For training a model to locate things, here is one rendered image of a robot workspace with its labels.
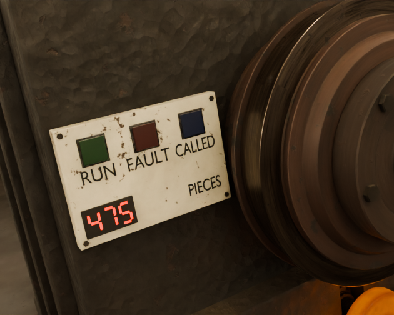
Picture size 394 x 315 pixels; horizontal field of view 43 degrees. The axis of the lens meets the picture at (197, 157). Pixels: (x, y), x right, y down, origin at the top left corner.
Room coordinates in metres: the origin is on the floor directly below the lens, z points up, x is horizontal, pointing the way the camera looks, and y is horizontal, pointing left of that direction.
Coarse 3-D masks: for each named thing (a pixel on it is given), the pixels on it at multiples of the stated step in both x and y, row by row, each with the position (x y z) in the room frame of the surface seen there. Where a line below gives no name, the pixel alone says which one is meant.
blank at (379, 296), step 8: (376, 288) 0.81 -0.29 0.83; (384, 288) 0.82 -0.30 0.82; (360, 296) 0.80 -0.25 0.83; (368, 296) 0.79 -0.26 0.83; (376, 296) 0.78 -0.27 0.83; (384, 296) 0.78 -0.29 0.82; (392, 296) 0.79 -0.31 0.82; (352, 304) 0.79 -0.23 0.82; (360, 304) 0.78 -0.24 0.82; (368, 304) 0.77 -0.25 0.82; (376, 304) 0.77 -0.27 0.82; (384, 304) 0.78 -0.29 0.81; (392, 304) 0.79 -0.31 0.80; (352, 312) 0.78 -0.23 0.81; (360, 312) 0.77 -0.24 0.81; (368, 312) 0.76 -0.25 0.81; (376, 312) 0.77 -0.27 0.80; (384, 312) 0.78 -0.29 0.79; (392, 312) 0.79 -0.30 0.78
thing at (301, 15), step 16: (336, 0) 0.81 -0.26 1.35; (304, 16) 0.78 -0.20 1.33; (272, 48) 0.75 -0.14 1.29; (256, 64) 0.74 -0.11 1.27; (240, 80) 0.82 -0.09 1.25; (240, 96) 0.73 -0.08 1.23; (240, 112) 0.72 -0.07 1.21; (240, 128) 0.72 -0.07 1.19; (224, 144) 0.81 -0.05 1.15; (240, 144) 0.72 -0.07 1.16; (240, 160) 0.72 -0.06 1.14; (240, 176) 0.72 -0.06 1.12; (240, 192) 0.71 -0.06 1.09; (256, 224) 0.72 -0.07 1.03
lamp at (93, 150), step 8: (80, 144) 0.68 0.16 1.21; (88, 144) 0.69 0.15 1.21; (96, 144) 0.69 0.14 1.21; (104, 144) 0.70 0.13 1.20; (88, 152) 0.68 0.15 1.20; (96, 152) 0.69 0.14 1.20; (104, 152) 0.69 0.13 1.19; (88, 160) 0.68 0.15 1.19; (96, 160) 0.69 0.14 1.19; (104, 160) 0.69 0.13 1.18
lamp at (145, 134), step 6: (138, 126) 0.72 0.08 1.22; (144, 126) 0.72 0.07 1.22; (150, 126) 0.73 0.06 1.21; (138, 132) 0.72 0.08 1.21; (144, 132) 0.72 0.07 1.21; (150, 132) 0.73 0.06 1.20; (138, 138) 0.72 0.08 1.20; (144, 138) 0.72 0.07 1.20; (150, 138) 0.73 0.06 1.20; (156, 138) 0.73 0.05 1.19; (138, 144) 0.72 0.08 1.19; (144, 144) 0.72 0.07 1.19; (150, 144) 0.73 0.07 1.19; (156, 144) 0.73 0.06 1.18; (138, 150) 0.72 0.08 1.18
